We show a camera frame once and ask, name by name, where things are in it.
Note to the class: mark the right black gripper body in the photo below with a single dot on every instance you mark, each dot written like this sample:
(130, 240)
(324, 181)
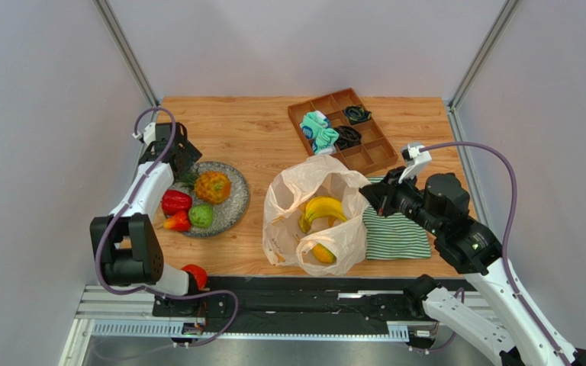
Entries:
(382, 196)

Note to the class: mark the yellow banana bunch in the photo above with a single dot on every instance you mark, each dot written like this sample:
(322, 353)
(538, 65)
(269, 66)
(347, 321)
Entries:
(320, 207)

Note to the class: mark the translucent beige plastic bag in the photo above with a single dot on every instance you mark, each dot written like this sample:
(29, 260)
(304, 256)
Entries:
(284, 244)

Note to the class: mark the yellow green mango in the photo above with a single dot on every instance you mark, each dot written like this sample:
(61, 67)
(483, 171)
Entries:
(323, 254)

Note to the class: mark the small pineapple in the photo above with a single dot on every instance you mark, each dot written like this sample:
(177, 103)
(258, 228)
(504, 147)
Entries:
(212, 187)

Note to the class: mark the red bell pepper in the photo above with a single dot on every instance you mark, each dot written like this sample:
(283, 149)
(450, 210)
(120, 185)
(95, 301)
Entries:
(174, 201)

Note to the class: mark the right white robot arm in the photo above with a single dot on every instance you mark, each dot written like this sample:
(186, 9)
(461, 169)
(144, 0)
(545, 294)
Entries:
(523, 337)

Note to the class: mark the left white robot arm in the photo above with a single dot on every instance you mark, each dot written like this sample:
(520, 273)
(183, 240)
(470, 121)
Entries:
(128, 256)

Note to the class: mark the green striped cloth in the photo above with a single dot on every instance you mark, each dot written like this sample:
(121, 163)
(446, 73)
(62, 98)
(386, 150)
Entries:
(394, 237)

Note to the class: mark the brown compartment tray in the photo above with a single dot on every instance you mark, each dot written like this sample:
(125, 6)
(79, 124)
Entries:
(361, 144)

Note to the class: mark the black yellow sock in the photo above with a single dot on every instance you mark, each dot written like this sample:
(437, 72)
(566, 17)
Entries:
(357, 114)

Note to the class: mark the mint green sock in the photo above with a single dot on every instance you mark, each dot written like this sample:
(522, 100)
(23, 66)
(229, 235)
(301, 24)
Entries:
(316, 127)

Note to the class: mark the grey fruit plate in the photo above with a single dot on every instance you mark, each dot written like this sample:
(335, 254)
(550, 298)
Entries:
(225, 214)

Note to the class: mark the red orange peach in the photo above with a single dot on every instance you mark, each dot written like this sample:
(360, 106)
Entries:
(198, 273)

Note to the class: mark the small red orange fruit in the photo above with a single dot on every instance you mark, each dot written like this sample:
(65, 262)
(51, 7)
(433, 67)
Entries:
(178, 222)

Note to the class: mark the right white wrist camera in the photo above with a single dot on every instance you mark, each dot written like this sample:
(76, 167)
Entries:
(416, 159)

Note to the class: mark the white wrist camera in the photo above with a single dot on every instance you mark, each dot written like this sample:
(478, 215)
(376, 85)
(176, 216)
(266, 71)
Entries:
(416, 159)
(147, 136)

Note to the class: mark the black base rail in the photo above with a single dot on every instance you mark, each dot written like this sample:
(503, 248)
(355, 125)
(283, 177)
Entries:
(302, 308)

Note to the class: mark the right aluminium frame post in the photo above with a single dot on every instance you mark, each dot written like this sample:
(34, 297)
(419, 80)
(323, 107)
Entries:
(484, 51)

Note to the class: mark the aluminium frame post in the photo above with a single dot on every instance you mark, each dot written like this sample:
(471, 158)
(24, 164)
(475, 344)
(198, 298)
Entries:
(119, 37)
(484, 51)

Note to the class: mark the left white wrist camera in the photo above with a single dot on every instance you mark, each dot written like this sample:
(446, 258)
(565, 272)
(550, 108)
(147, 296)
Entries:
(147, 136)

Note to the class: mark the left aluminium frame post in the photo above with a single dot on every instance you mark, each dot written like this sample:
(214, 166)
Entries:
(119, 37)

